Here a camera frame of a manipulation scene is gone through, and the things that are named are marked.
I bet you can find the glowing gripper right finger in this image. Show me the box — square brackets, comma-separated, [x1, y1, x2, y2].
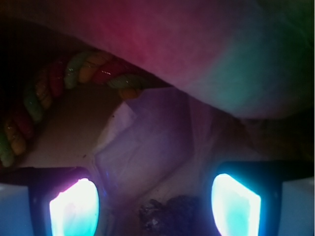
[210, 161, 315, 236]

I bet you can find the brown paper bag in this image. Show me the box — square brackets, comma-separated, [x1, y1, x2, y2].
[0, 0, 314, 236]

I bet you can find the red yellow green rope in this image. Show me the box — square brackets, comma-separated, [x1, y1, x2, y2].
[0, 50, 151, 168]

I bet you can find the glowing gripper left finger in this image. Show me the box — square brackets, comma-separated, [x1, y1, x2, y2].
[0, 167, 100, 236]

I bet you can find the brown rough rock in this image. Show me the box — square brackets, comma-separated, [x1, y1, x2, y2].
[138, 195, 219, 236]

